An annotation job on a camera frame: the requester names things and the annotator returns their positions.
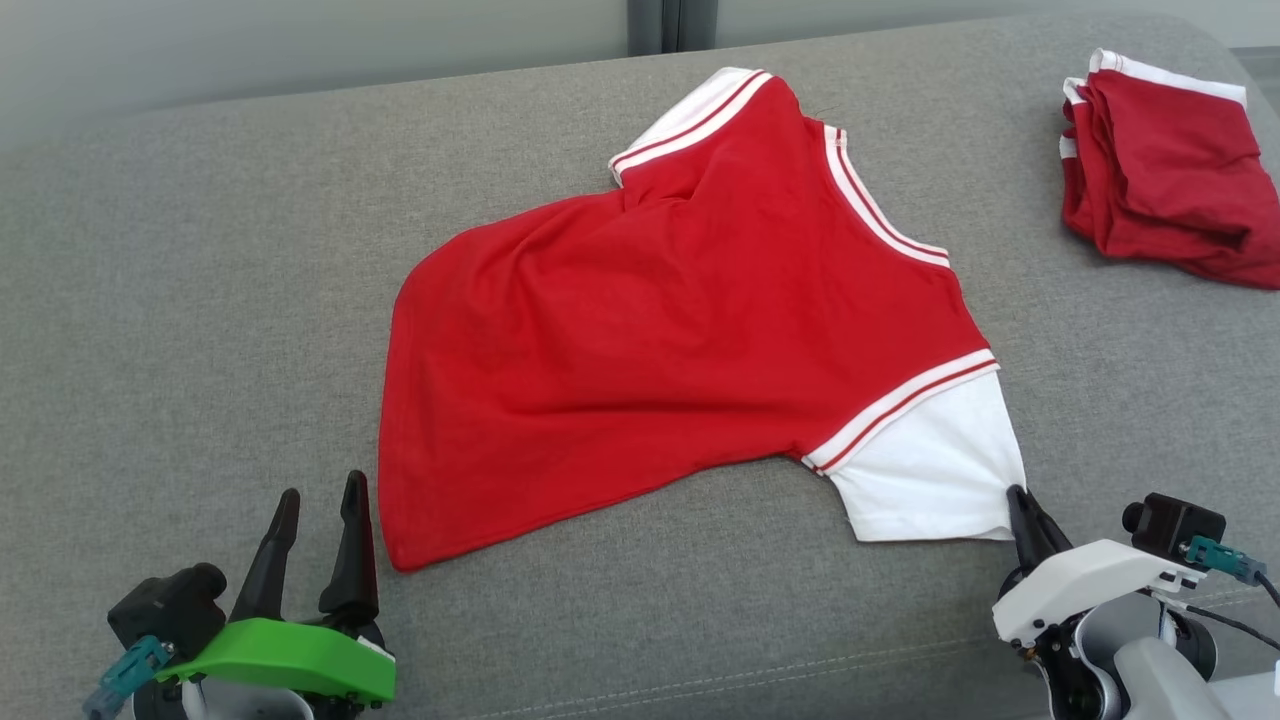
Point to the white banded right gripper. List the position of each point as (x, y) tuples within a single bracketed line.
[(1090, 580)]

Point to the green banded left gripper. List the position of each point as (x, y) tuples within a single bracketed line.
[(290, 660)]

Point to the red shorts with white stripe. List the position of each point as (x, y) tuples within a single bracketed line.
[(1170, 170)]

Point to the red jersey with white sleeves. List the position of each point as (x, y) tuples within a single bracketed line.
[(650, 330)]

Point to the grey fabric sofa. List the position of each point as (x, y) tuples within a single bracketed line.
[(200, 300)]

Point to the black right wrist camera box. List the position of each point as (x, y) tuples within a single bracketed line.
[(1180, 525)]

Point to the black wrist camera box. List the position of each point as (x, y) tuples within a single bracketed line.
[(165, 610), (1180, 525)]

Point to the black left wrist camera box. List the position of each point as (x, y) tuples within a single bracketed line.
[(165, 610)]

